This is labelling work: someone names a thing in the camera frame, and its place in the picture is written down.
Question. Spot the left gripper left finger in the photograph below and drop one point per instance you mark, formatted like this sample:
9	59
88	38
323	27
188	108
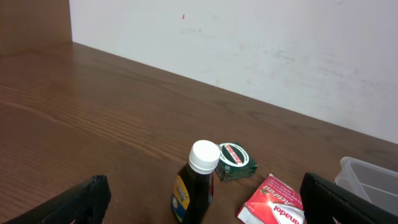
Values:
84	203

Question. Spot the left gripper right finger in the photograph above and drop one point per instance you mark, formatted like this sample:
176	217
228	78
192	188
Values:
325	202

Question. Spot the red Panadol box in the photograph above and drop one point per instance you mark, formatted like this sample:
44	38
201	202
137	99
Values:
274	202

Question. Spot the green Zam-Buk box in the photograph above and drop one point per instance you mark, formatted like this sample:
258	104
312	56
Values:
235	162

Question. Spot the clear plastic container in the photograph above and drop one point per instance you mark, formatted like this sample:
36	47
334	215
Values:
372	183

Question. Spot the dark bottle white cap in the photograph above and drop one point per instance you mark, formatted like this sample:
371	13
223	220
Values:
193	188

